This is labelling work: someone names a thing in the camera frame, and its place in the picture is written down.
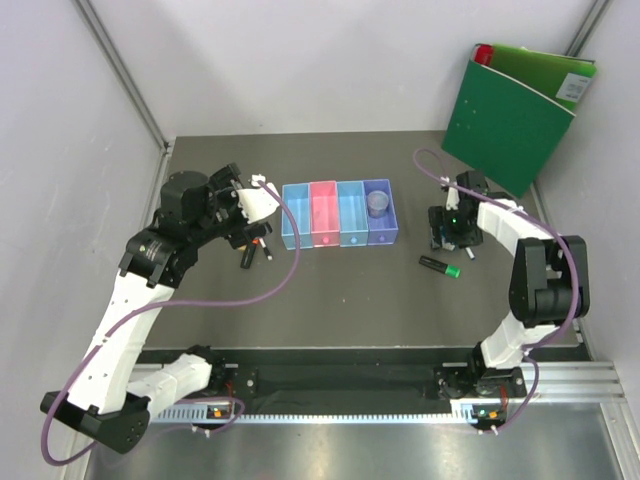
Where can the light green folder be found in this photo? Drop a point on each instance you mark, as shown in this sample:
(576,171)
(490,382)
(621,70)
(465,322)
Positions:
(562,79)

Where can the light blue drawer bin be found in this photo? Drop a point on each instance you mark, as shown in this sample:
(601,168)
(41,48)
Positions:
(297,199)

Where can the purple drawer bin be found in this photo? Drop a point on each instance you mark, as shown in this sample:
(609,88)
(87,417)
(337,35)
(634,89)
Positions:
(384,230)

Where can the green black highlighter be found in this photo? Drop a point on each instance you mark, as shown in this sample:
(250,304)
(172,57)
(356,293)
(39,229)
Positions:
(441,267)

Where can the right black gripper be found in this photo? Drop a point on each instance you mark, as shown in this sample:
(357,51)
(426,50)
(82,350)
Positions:
(439,216)

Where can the clear paper clip jar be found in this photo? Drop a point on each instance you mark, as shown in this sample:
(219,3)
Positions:
(377,203)

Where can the blue round tub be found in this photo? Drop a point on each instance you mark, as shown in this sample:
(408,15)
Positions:
(440,241)

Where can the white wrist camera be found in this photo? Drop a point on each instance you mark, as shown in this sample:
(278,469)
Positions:
(452,194)
(258,201)

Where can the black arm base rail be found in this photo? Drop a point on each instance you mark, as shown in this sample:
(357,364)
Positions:
(351,380)

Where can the pink drawer bin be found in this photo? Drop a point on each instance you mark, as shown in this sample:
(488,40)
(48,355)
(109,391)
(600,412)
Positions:
(325,220)

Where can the grey slotted cable duct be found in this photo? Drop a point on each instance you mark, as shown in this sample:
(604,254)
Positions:
(456,412)

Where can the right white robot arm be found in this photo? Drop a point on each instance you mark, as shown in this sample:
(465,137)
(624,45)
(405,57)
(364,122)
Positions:
(549,277)

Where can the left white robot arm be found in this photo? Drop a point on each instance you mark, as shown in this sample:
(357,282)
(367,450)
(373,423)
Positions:
(100,400)

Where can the green ring binder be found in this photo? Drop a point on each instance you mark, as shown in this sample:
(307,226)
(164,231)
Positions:
(501,126)

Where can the blue white marker pen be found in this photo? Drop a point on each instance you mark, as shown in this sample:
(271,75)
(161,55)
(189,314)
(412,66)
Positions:
(470,253)

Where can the black white marker pen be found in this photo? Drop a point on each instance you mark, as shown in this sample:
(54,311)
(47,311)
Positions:
(265,249)

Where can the orange black highlighter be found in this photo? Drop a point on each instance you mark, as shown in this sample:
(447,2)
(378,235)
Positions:
(248,254)

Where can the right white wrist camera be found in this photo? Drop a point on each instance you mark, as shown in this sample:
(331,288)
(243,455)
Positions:
(452,194)

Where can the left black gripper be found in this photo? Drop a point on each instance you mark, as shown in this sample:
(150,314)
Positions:
(225,183)

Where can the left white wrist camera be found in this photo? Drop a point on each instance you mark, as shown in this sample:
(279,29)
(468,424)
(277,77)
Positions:
(258,201)

